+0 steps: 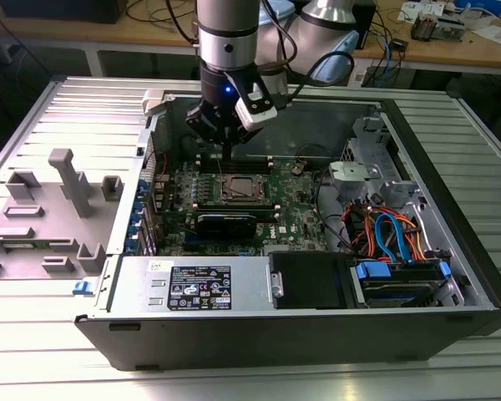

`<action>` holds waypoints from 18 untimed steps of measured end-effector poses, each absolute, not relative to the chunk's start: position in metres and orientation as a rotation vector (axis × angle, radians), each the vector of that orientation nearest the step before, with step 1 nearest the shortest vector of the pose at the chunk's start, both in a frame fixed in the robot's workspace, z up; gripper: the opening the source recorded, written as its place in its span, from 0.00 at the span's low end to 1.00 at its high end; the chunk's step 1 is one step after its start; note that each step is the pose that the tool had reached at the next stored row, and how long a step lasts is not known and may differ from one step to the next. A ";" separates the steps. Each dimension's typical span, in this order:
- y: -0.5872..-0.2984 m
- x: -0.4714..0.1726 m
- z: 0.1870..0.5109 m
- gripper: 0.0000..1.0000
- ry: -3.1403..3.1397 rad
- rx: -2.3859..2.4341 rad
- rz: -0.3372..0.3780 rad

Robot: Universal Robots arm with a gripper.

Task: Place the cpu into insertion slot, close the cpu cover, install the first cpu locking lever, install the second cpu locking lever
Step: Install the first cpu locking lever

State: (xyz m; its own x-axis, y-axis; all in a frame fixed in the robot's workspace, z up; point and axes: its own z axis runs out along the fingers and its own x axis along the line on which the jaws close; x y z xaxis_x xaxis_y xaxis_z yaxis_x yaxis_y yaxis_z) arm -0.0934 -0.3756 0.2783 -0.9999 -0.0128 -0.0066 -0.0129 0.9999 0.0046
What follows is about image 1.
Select black PC case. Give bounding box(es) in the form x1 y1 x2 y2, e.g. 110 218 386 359
73 89 501 373

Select silver CPU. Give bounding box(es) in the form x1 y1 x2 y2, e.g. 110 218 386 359
231 179 256 198

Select silver metal disk bay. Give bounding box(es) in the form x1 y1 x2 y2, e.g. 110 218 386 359
328 115 427 218

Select grey electronic device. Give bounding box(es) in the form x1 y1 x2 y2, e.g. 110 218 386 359
436 14 471 42

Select wooden desk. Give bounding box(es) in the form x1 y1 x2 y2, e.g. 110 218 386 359
0 0 501 79

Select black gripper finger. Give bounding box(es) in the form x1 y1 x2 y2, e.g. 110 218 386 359
227 123 262 162
186 104 229 162

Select orange wire bundle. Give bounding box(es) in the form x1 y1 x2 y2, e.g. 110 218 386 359
342 200 433 262

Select black computer box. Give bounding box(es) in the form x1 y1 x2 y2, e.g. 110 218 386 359
0 0 129 25

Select black RAM slot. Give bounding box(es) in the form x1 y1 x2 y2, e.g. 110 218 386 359
196 153 275 165
198 161 273 173

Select green motherboard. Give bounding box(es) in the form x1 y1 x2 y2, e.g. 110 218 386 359
152 160 331 256

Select black upright box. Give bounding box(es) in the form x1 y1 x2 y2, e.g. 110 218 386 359
353 0 377 50

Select metal socket cover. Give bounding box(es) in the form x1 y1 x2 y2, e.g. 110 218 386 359
220 173 268 206

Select black RAM stick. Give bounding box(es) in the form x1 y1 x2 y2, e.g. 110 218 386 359
195 201 277 215

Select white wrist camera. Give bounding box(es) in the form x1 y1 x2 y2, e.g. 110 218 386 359
233 73 279 130

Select hard disk in blue carrier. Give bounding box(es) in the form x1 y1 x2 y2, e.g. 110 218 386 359
349 258 452 309

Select black graphics card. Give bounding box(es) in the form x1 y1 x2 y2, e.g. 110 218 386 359
195 212 259 240

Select thin red wire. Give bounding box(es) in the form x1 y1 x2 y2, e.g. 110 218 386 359
144 152 169 179

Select grey parts rack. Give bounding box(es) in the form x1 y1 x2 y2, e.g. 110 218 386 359
0 148 124 281

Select finned metal heatsink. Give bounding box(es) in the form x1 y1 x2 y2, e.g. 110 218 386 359
411 11 438 42

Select white printed carton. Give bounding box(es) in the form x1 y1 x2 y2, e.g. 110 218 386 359
399 1 447 23

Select silver power supply unit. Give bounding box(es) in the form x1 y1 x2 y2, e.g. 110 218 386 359
107 255 272 313

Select blue flat wire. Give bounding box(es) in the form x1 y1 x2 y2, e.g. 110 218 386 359
375 212 417 264

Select white paper sheets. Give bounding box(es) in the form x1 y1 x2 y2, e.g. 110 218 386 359
470 23 501 45

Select black expansion slot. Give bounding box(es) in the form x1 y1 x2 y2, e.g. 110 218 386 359
182 238 262 256

